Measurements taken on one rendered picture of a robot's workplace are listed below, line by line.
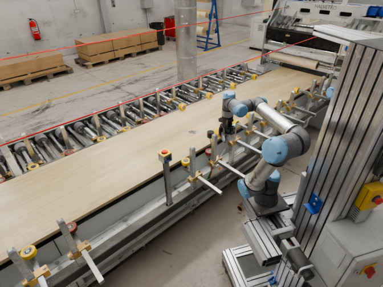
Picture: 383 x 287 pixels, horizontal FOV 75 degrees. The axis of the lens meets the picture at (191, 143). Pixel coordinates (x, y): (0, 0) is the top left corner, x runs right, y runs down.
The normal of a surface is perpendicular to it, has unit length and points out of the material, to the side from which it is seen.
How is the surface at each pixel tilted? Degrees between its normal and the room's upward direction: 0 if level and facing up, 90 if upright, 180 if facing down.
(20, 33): 90
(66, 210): 0
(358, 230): 0
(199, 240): 0
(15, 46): 90
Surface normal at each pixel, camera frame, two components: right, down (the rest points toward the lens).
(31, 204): -0.01, -0.82
